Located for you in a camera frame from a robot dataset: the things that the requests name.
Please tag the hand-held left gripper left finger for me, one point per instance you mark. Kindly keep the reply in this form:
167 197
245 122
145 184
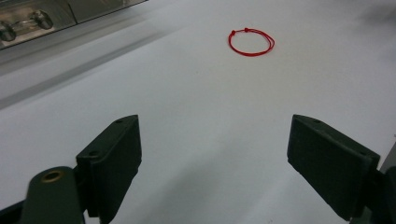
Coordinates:
113 161

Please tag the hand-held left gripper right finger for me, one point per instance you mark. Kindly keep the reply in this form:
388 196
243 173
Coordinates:
330 165

